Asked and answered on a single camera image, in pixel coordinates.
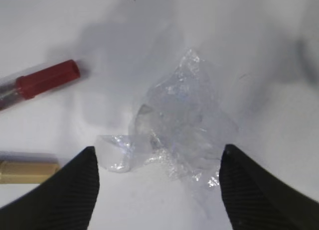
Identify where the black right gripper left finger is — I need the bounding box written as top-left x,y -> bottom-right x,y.
0,146 -> 100,230

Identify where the clear plastic sheet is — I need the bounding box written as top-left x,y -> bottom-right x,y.
96,49 -> 238,189

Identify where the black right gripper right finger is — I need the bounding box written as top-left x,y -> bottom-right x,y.
219,144 -> 319,230

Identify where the red glitter pen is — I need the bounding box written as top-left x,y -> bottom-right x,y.
0,60 -> 81,110

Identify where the gold glitter pen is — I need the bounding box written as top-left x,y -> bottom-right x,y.
0,156 -> 60,184

